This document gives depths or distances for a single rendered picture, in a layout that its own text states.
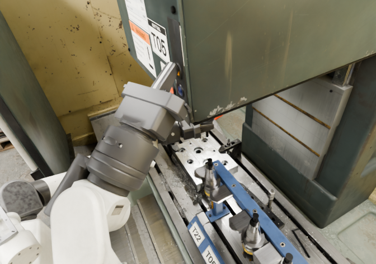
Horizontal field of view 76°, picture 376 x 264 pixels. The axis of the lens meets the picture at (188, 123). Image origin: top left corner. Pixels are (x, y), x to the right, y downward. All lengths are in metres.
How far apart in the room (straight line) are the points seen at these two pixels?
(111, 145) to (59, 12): 1.39
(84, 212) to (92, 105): 1.60
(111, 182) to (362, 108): 0.90
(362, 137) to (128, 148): 0.91
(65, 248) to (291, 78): 0.51
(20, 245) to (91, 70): 1.34
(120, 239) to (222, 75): 1.11
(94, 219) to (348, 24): 0.61
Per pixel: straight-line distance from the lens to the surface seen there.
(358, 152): 1.14
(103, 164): 0.35
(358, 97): 1.04
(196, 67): 0.41
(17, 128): 1.12
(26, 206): 0.86
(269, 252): 0.75
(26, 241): 0.63
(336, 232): 1.56
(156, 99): 0.36
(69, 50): 1.74
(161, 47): 0.49
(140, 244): 1.32
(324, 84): 1.04
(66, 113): 1.91
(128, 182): 0.35
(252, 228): 0.69
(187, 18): 0.39
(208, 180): 0.82
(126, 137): 0.35
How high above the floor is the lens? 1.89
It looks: 38 degrees down
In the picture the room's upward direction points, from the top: 7 degrees counter-clockwise
